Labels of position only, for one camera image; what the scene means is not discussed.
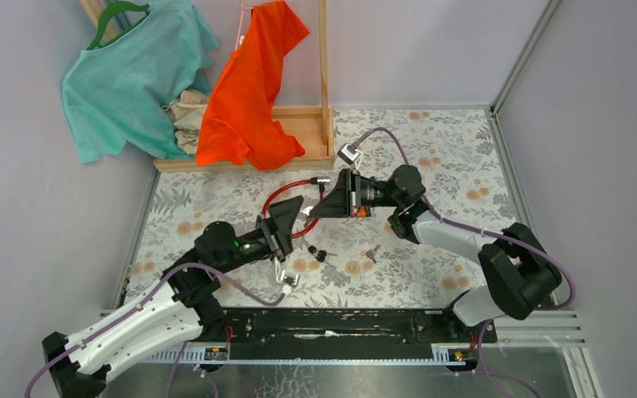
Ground aluminium frame rail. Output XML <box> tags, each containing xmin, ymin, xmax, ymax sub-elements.
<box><xmin>489</xmin><ymin>0</ymin><xmax>562</xmax><ymax>118</ymax></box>

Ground pink clothes hanger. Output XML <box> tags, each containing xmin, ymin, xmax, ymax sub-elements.
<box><xmin>234</xmin><ymin>0</ymin><xmax>253</xmax><ymax>51</ymax></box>

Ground silver keys on ring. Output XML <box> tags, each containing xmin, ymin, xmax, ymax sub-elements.
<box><xmin>363</xmin><ymin>245</ymin><xmax>381</xmax><ymax>264</ymax></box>

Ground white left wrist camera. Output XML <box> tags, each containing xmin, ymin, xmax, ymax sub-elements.
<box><xmin>273</xmin><ymin>258</ymin><xmax>299</xmax><ymax>289</ymax></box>

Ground orange shirt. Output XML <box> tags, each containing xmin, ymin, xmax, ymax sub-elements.
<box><xmin>195</xmin><ymin>1</ymin><xmax>309</xmax><ymax>170</ymax></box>

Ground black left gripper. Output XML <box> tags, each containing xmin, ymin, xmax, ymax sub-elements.
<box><xmin>216</xmin><ymin>197</ymin><xmax>305</xmax><ymax>276</ymax></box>

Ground green clothes hanger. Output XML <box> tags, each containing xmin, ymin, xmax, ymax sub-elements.
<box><xmin>80</xmin><ymin>1</ymin><xmax>150</xmax><ymax>51</ymax></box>

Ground wooden clothes rack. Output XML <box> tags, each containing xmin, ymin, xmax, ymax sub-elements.
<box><xmin>79</xmin><ymin>1</ymin><xmax>335</xmax><ymax>172</ymax></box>

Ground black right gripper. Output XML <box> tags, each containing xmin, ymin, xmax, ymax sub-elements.
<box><xmin>310</xmin><ymin>168</ymin><xmax>403</xmax><ymax>218</ymax></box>

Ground teal shirt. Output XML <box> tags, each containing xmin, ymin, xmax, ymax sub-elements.
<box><xmin>62</xmin><ymin>1</ymin><xmax>220</xmax><ymax>164</ymax></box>

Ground floral table mat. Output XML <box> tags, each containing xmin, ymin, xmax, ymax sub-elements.
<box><xmin>125</xmin><ymin>109</ymin><xmax>518</xmax><ymax>308</ymax></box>

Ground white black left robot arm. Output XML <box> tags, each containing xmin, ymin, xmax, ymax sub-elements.
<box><xmin>38</xmin><ymin>196</ymin><xmax>304</xmax><ymax>397</ymax></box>

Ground black headed keys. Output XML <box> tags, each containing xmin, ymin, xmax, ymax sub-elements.
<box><xmin>307</xmin><ymin>245</ymin><xmax>337</xmax><ymax>263</ymax></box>

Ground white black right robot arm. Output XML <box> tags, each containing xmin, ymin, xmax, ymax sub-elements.
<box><xmin>309</xmin><ymin>165</ymin><xmax>563</xmax><ymax>342</ymax></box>

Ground beige crumpled cloth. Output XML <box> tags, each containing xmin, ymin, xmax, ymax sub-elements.
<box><xmin>163</xmin><ymin>90</ymin><xmax>209</xmax><ymax>155</ymax></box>

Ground orange black padlock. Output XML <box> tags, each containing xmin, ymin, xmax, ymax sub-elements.
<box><xmin>351</xmin><ymin>206</ymin><xmax>372</xmax><ymax>218</ymax></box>

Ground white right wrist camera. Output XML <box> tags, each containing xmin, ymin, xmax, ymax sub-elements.
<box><xmin>337</xmin><ymin>143</ymin><xmax>362</xmax><ymax>169</ymax></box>

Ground red cable lock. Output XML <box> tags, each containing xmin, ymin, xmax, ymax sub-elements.
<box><xmin>262</xmin><ymin>177</ymin><xmax>331</xmax><ymax>239</ymax></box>

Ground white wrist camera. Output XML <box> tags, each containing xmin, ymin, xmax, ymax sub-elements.
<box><xmin>337</xmin><ymin>143</ymin><xmax>362</xmax><ymax>169</ymax></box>
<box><xmin>273</xmin><ymin>258</ymin><xmax>299</xmax><ymax>289</ymax></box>

